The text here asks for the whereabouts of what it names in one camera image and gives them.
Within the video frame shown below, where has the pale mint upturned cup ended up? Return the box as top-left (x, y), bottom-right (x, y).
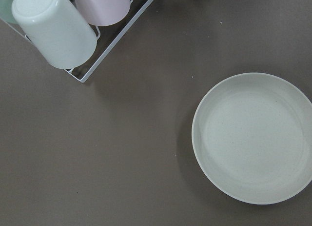
top-left (12, 0), bottom-right (97, 69)

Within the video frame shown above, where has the white wire cup rack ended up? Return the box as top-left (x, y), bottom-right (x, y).
top-left (0, 0), bottom-right (154, 83)

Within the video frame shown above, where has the round white plate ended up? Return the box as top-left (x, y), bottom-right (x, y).
top-left (192, 73), bottom-right (312, 205)

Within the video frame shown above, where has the green upturned cup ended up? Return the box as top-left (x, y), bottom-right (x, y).
top-left (0, 0), bottom-right (17, 24)

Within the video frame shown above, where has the pink upturned cup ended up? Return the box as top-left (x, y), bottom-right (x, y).
top-left (75, 0), bottom-right (133, 26)

